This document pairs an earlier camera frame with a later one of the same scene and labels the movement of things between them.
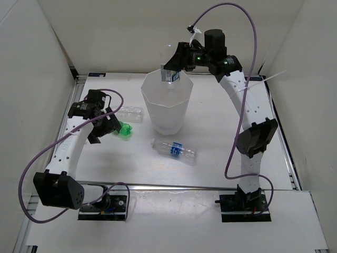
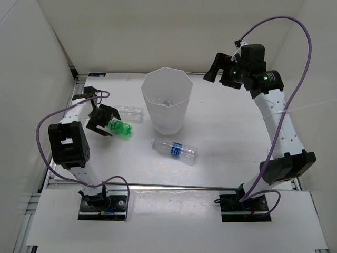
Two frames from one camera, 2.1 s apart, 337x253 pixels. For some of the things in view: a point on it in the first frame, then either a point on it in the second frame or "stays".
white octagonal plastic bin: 167,101 stays
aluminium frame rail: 160,186 stays
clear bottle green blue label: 169,76 → 161,101
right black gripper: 182,56 → 225,62
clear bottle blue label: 188,154 stays
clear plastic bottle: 130,114 stays
